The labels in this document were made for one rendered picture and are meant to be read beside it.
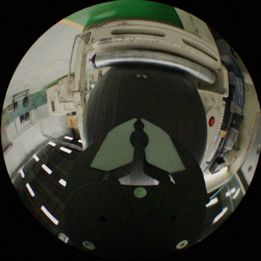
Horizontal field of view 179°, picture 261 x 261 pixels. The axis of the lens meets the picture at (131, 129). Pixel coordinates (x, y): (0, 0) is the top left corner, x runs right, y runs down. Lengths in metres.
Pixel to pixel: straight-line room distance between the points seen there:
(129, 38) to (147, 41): 0.04
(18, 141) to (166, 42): 11.59
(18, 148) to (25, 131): 2.15
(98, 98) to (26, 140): 11.62
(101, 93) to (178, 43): 0.20
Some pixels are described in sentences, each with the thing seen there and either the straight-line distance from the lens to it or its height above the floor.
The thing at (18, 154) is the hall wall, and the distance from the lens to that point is 11.87.
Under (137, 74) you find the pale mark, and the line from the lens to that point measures 0.19.
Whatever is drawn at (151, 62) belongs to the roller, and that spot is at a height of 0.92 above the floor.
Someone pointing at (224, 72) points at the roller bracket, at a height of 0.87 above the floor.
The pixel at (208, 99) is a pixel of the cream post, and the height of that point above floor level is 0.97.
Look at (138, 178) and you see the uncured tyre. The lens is 0.16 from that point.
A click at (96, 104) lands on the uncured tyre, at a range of 0.16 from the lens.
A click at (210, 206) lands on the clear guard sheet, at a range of 0.86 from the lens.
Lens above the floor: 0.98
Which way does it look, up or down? 25 degrees up
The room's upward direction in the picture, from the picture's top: 178 degrees counter-clockwise
